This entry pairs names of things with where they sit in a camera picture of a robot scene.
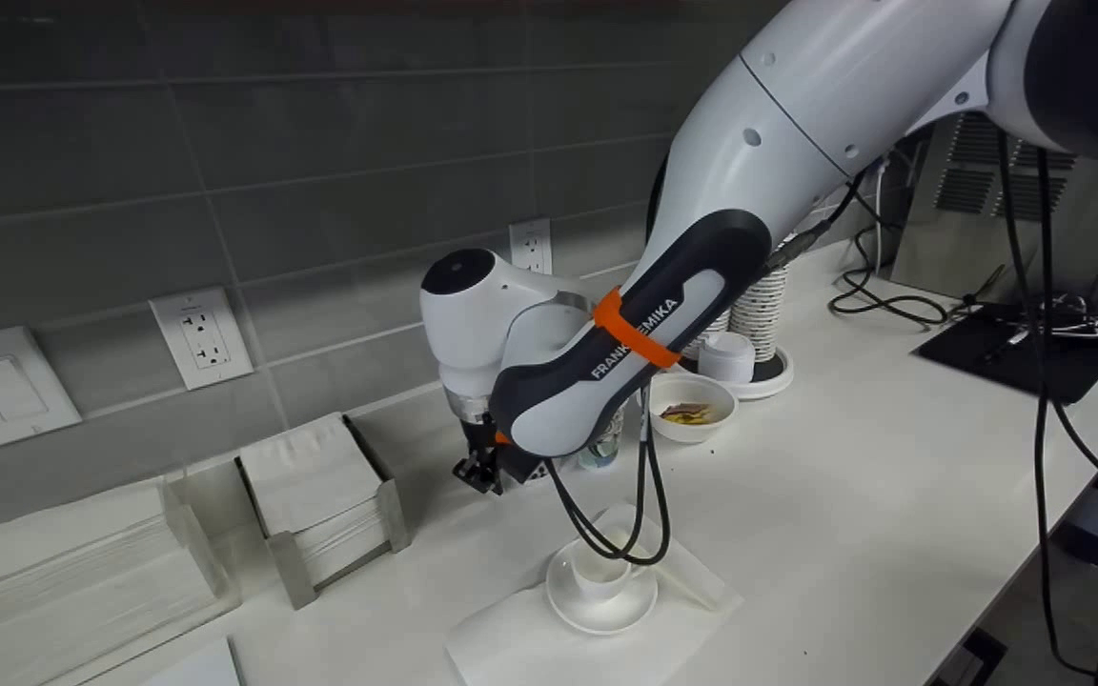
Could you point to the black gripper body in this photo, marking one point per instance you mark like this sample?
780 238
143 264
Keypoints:
494 462

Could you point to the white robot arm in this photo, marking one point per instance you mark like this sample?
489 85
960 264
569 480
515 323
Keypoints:
797 112

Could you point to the small white saucer dish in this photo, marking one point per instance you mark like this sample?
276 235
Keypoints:
598 595

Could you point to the napkin dispenser box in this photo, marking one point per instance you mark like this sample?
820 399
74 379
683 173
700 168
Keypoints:
321 501

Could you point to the white napkin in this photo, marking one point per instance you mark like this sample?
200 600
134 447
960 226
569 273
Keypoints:
515 643

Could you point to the white bowl with food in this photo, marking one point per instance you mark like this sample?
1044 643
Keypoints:
687 410

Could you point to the round white cup tray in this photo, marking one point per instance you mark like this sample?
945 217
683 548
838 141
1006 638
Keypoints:
766 381

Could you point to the tall paper cup stack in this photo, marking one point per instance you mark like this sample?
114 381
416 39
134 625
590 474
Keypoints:
758 323

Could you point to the white double outlet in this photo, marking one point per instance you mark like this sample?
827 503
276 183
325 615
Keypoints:
205 337

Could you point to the white tray holder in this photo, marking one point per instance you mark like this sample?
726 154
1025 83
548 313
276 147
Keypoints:
97 579

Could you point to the black mat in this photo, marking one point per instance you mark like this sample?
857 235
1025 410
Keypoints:
996 344

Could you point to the small white wall outlet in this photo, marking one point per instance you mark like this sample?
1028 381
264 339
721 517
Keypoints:
533 244

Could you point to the white light switch plate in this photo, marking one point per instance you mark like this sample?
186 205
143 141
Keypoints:
34 395

